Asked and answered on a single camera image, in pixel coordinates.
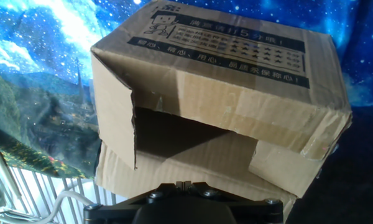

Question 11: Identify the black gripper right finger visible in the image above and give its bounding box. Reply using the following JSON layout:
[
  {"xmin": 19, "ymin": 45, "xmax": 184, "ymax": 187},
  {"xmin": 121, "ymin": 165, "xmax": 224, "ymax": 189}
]
[{"xmin": 183, "ymin": 181, "xmax": 283, "ymax": 224}]

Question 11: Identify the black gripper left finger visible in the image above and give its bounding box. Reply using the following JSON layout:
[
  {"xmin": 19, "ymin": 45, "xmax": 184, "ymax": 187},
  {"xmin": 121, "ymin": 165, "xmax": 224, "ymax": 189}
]
[{"xmin": 82, "ymin": 181, "xmax": 185, "ymax": 224}]

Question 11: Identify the brown cardboard box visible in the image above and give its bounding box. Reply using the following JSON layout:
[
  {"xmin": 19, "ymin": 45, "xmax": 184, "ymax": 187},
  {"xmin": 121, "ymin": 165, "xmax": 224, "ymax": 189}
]
[{"xmin": 90, "ymin": 0, "xmax": 353, "ymax": 223}]

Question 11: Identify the dark forest print cloth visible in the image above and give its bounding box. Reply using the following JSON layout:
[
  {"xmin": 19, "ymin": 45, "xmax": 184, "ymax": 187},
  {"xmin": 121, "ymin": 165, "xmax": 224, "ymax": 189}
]
[{"xmin": 0, "ymin": 67, "xmax": 373, "ymax": 224}]

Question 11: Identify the blue galaxy print cloth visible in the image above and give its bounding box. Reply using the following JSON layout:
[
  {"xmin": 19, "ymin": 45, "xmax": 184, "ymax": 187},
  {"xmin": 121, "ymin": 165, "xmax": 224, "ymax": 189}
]
[{"xmin": 0, "ymin": 0, "xmax": 373, "ymax": 108}]

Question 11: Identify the thick grey cable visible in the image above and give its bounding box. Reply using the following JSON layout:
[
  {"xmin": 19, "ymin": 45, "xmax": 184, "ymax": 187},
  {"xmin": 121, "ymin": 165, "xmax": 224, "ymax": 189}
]
[{"xmin": 0, "ymin": 190, "xmax": 96, "ymax": 224}]

